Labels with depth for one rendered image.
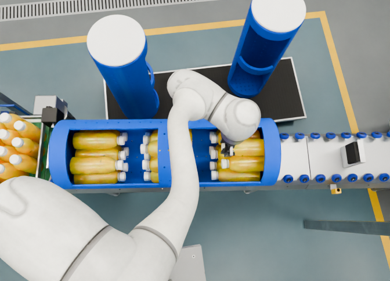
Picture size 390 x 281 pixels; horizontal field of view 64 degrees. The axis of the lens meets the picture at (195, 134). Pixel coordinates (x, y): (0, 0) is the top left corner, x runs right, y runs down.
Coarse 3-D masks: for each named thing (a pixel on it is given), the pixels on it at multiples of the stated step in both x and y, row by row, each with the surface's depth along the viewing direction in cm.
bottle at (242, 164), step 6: (234, 156) 128; (240, 156) 127; (246, 156) 128; (252, 156) 128; (258, 156) 128; (264, 156) 128; (228, 162) 128; (234, 162) 126; (240, 162) 126; (246, 162) 126; (252, 162) 126; (258, 162) 126; (234, 168) 127; (240, 168) 126; (246, 168) 126; (252, 168) 127; (258, 168) 127
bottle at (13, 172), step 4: (4, 164) 130; (8, 164) 131; (12, 164) 133; (4, 168) 128; (8, 168) 130; (12, 168) 132; (4, 172) 129; (8, 172) 130; (12, 172) 132; (16, 172) 135; (20, 172) 138; (24, 172) 141; (0, 176) 130; (4, 176) 130; (8, 176) 131; (12, 176) 133; (16, 176) 136
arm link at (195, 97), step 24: (192, 72) 91; (192, 96) 85; (216, 96) 88; (168, 120) 81; (192, 120) 90; (192, 168) 70; (192, 192) 65; (168, 216) 58; (192, 216) 63; (168, 240) 54
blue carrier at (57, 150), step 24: (72, 120) 127; (96, 120) 127; (120, 120) 127; (144, 120) 127; (264, 120) 127; (72, 144) 138; (168, 144) 118; (192, 144) 145; (216, 144) 145; (264, 144) 120; (168, 168) 118; (264, 168) 120
